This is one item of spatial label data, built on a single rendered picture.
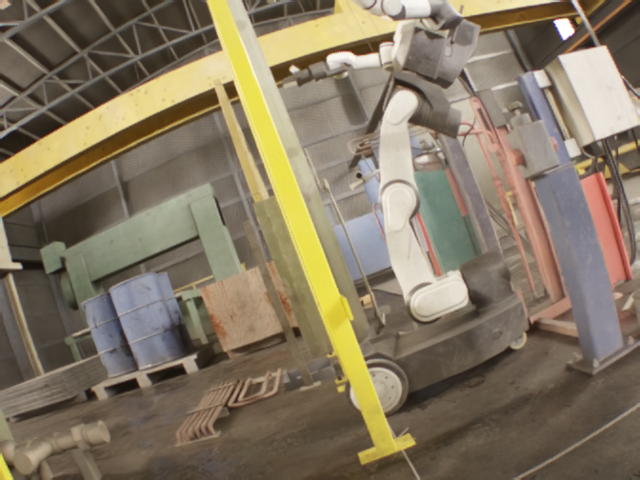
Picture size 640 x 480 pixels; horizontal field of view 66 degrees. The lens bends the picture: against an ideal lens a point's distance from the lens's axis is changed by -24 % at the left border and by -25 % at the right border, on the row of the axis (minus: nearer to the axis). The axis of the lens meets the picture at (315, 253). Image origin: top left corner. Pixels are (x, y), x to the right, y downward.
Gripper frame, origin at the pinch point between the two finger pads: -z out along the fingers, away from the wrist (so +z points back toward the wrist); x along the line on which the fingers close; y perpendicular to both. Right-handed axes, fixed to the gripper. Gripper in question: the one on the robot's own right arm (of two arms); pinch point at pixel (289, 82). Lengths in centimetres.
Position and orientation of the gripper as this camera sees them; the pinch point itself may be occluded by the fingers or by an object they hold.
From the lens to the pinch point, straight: 278.7
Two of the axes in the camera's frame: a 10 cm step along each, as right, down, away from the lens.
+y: 3.7, 9.3, -0.2
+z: 9.3, -3.7, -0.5
